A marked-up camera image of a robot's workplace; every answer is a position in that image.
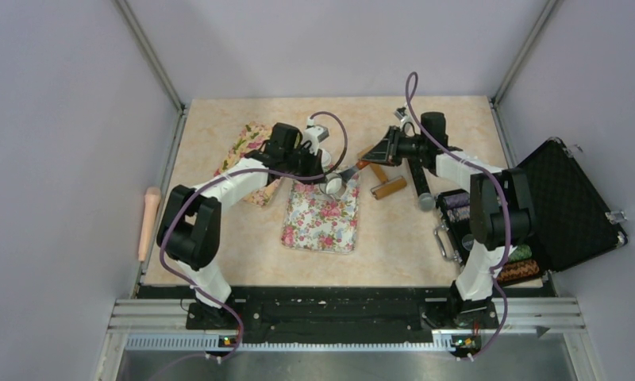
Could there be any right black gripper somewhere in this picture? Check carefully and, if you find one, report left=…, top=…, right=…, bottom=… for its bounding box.
left=363, top=126, right=428, bottom=167

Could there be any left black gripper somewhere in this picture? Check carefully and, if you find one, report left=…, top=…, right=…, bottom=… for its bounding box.
left=283, top=144, right=327, bottom=185

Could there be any white dough piece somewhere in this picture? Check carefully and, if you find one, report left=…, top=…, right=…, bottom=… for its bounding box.
left=318, top=149, right=332, bottom=171

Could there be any wooden double-ended rolling pin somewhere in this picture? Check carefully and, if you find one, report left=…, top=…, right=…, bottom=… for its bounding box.
left=356, top=145, right=407, bottom=200

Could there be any metal scraper with red handle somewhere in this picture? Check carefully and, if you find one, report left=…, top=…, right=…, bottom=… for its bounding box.
left=336, top=160, right=371, bottom=183

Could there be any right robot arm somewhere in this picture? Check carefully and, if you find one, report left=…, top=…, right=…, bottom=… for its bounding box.
left=363, top=107, right=536, bottom=327

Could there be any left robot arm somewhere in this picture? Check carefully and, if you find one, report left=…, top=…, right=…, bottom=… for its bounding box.
left=156, top=123, right=329, bottom=328

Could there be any black ridged rolling stick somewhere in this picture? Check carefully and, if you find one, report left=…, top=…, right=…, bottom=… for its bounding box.
left=407, top=159, right=433, bottom=198

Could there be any yellow floral cloth pad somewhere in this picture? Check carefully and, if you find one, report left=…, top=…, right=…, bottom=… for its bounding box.
left=214, top=121, right=281, bottom=207

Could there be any grey round knob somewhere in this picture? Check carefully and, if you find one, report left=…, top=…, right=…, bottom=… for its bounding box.
left=418, top=192, right=436, bottom=212

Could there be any open black poker chip case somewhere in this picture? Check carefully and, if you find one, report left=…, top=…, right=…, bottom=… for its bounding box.
left=433, top=137, right=629, bottom=287

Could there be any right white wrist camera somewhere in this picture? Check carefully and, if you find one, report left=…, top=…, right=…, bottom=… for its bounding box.
left=394, top=106, right=415, bottom=135

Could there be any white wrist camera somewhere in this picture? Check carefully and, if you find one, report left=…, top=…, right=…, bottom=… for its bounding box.
left=301, top=117, right=329, bottom=155
left=394, top=106, right=415, bottom=135

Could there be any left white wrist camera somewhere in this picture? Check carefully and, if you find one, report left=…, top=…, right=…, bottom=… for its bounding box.
left=301, top=117, right=329, bottom=155

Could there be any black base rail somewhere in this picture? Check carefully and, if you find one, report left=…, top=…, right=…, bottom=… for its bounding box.
left=106, top=283, right=582, bottom=353

